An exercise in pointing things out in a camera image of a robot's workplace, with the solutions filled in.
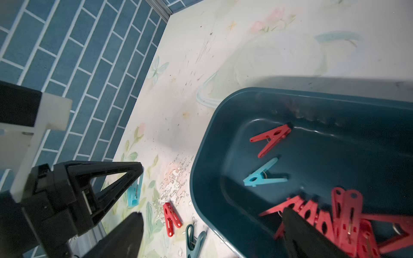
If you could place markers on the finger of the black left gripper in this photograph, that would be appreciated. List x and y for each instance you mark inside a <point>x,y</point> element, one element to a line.
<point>109,174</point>

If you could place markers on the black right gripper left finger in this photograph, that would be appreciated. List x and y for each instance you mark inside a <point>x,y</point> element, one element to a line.
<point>122,242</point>

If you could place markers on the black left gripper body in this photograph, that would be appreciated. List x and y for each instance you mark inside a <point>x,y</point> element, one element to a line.
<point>56,206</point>

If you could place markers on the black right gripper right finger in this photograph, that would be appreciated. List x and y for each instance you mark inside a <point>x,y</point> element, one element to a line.
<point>303,241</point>

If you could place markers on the light teal clothespin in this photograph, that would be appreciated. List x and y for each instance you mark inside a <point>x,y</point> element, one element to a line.
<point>134,191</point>
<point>260,176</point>

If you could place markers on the red clothespin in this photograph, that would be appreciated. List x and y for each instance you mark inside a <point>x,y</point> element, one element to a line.
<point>171,218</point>
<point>273,137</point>
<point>349,224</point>

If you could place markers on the dark teal storage box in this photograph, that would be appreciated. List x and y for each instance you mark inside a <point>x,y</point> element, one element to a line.
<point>358,143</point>

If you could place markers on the light teal clothespin in box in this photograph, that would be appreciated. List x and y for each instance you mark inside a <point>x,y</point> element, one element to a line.
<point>260,176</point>

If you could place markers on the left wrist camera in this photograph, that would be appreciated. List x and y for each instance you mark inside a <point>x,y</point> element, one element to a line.
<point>26,115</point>

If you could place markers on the aluminium corner post left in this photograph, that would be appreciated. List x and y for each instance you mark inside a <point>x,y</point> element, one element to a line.
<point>161,9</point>

